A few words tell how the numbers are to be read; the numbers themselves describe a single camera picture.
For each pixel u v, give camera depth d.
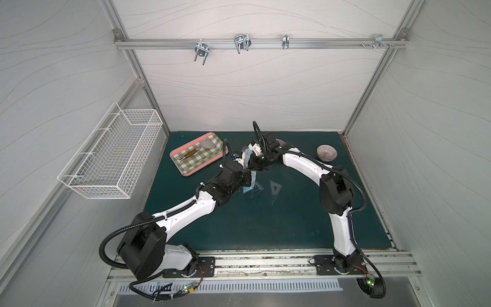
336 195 0.54
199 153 1.10
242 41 0.77
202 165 1.05
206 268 0.73
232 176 0.61
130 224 0.41
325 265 0.73
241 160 0.73
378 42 0.77
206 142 1.11
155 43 0.78
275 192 0.96
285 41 0.78
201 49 0.79
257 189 0.96
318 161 0.59
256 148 0.86
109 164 0.68
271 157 0.70
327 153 1.08
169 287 0.72
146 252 0.41
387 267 0.74
